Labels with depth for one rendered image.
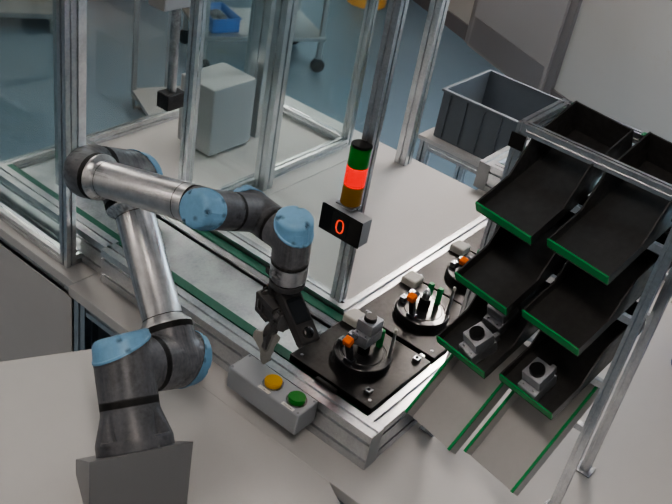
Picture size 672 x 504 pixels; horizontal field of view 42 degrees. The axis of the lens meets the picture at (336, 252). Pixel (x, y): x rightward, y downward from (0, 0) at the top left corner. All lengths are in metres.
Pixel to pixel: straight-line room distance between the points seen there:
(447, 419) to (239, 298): 0.67
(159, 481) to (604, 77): 4.72
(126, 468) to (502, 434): 0.76
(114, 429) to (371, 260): 1.13
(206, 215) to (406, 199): 1.48
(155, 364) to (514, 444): 0.74
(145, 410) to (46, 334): 0.95
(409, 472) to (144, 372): 0.64
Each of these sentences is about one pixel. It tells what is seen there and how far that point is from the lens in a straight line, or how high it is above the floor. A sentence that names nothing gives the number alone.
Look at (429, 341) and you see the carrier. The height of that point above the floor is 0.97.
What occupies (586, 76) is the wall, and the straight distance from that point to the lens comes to 6.13.
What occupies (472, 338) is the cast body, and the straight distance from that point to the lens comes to 1.74.
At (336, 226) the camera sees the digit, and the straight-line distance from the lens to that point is 2.09.
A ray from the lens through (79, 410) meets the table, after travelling 2.04.
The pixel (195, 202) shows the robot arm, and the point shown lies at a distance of 1.58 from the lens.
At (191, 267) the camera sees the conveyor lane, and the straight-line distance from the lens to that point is 2.37.
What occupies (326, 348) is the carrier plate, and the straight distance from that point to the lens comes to 2.08.
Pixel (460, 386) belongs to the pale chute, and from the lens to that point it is 1.92.
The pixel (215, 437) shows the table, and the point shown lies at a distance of 1.99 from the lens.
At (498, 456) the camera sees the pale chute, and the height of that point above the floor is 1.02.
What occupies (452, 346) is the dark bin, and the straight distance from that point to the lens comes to 1.81.
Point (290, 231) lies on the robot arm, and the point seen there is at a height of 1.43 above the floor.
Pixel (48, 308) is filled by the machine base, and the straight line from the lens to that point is 2.56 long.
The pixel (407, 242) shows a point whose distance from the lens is 2.73.
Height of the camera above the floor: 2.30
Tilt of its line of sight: 33 degrees down
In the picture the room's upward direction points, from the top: 11 degrees clockwise
